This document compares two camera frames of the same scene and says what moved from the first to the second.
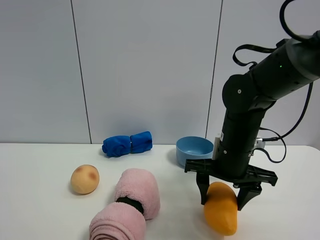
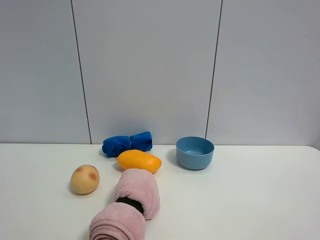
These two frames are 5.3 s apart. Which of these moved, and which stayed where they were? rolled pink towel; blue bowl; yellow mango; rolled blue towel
Moved: yellow mango
Stayed: blue bowl; rolled pink towel; rolled blue towel
